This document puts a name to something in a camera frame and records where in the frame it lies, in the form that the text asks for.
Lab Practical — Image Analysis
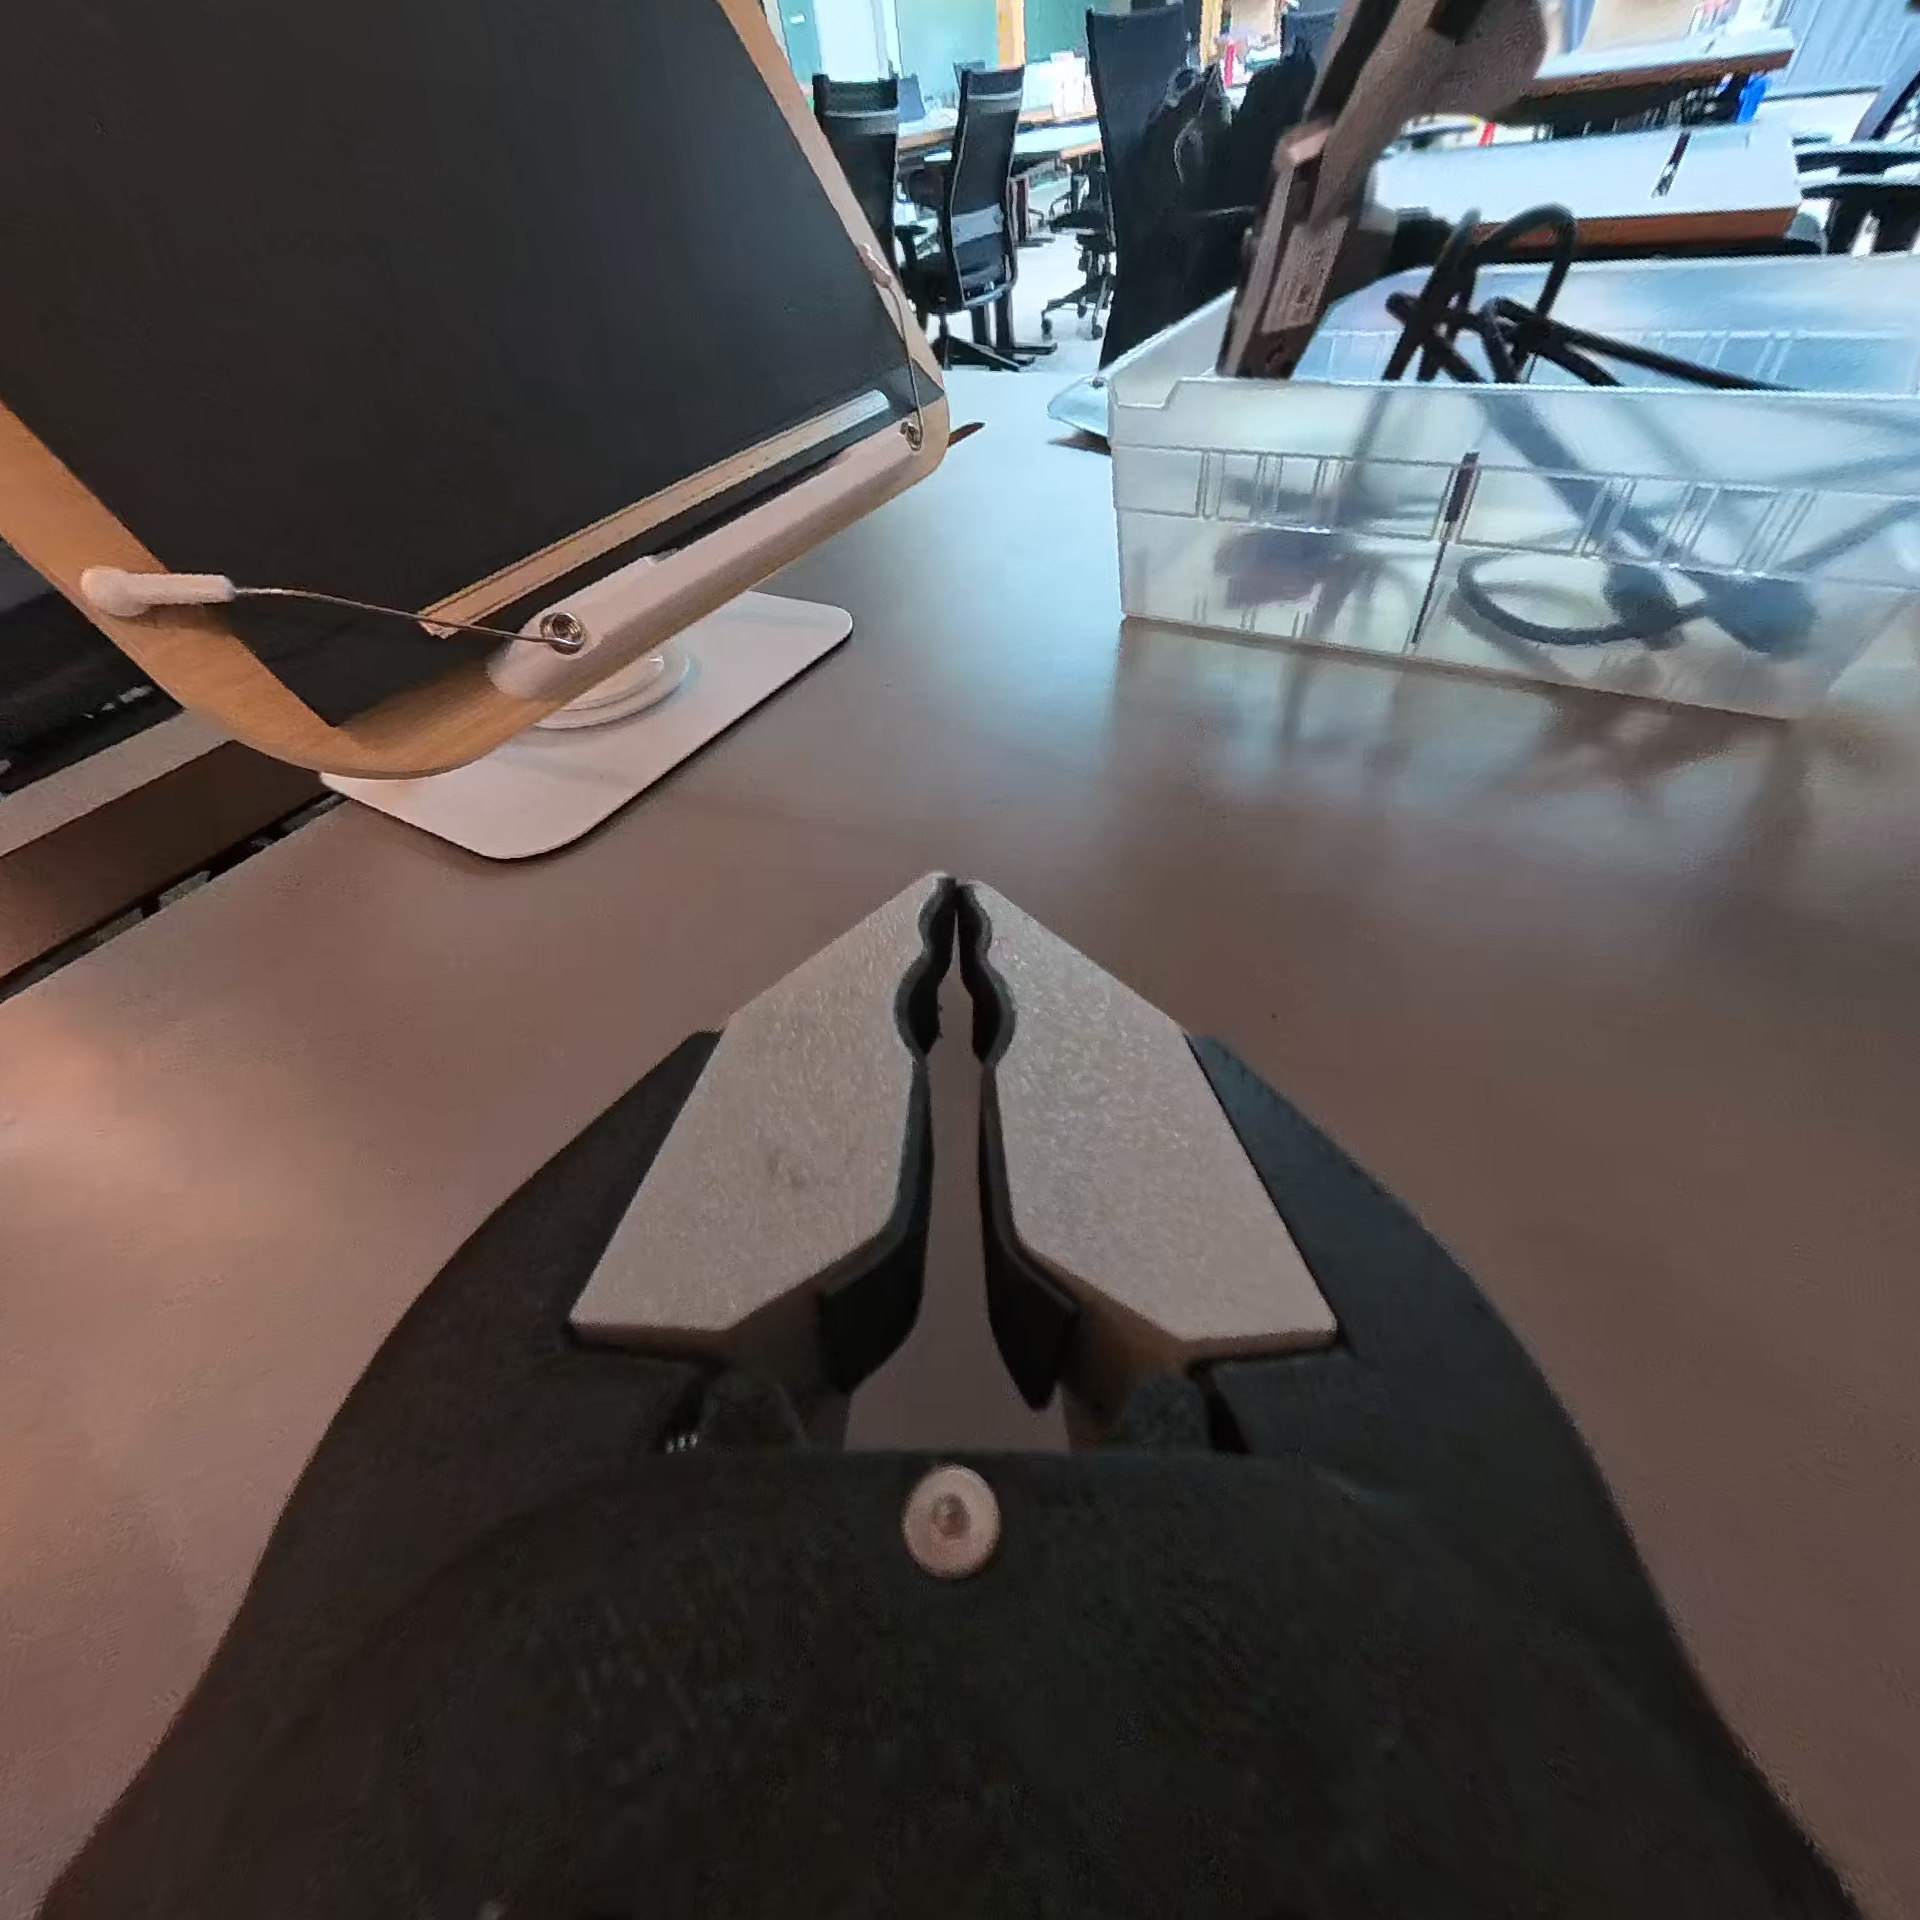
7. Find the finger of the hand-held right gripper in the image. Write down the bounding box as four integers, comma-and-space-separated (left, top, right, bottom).
1305, 0, 1550, 170
1219, 118, 1391, 378

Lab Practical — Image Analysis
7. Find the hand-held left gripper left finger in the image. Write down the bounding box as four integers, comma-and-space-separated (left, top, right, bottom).
567, 874, 962, 1397

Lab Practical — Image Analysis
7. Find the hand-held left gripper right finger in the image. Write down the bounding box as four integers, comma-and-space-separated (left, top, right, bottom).
953, 883, 1339, 1412

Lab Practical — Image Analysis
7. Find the black cable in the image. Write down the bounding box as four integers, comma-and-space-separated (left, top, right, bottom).
1380, 202, 1920, 400
1452, 545, 1828, 666

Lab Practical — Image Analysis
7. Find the clear plastic bin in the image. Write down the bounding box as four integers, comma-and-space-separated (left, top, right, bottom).
1105, 252, 1920, 725

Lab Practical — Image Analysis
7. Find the black office chair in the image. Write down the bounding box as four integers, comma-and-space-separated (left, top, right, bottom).
1080, 3, 1329, 373
1793, 70, 1920, 260
897, 59, 1060, 373
815, 70, 906, 302

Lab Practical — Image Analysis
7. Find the white desk with wood edge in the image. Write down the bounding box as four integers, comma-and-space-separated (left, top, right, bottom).
1369, 124, 1806, 257

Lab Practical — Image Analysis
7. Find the white monitor stand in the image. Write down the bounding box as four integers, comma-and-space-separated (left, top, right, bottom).
320, 438, 906, 865

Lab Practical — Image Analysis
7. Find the wood framed monitor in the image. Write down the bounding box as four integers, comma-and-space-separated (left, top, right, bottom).
0, 0, 953, 782

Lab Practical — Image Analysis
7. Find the metal wire with white handle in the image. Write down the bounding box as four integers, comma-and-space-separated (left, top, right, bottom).
81, 564, 590, 653

